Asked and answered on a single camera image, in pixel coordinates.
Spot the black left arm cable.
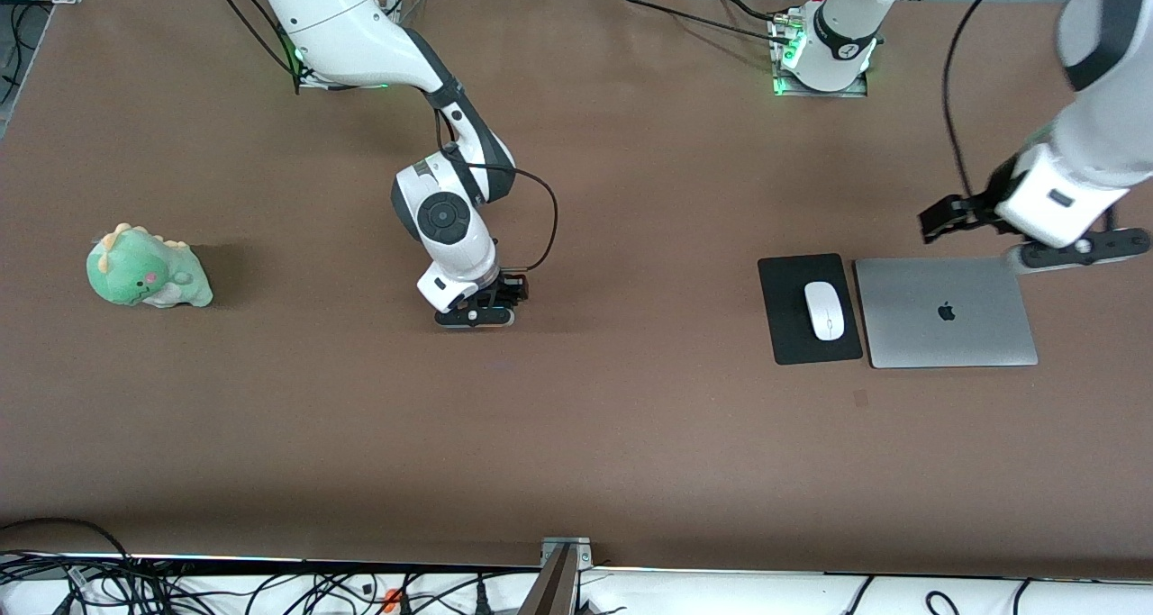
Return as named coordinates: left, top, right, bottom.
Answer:
left=942, top=0, right=1030, bottom=203

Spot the white computer mouse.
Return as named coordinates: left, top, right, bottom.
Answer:
left=803, top=280, right=847, bottom=342

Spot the aluminium camera mount post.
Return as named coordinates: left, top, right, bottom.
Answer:
left=518, top=536, right=595, bottom=615

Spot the black mouse pad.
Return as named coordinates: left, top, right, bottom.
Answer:
left=757, top=253, right=864, bottom=366

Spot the silver laptop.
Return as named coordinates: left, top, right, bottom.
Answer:
left=853, top=256, right=1040, bottom=369

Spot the green dinosaur plush toy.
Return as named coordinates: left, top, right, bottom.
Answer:
left=86, top=223, right=214, bottom=309

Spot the short black table cable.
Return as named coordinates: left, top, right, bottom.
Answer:
left=718, top=0, right=786, bottom=23

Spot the long black table cable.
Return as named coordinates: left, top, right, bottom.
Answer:
left=626, top=0, right=795, bottom=47

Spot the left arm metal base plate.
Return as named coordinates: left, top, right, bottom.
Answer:
left=773, top=64, right=870, bottom=99

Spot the black looped floor cable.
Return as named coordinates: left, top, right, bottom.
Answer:
left=0, top=518, right=138, bottom=615

